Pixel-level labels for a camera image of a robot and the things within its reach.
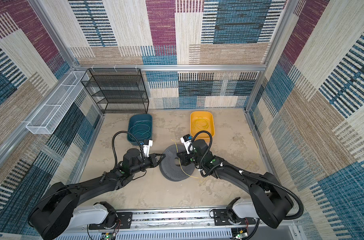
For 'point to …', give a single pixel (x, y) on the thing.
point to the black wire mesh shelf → (117, 90)
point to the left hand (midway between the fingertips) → (165, 154)
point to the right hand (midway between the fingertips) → (178, 156)
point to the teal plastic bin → (132, 119)
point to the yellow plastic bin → (207, 115)
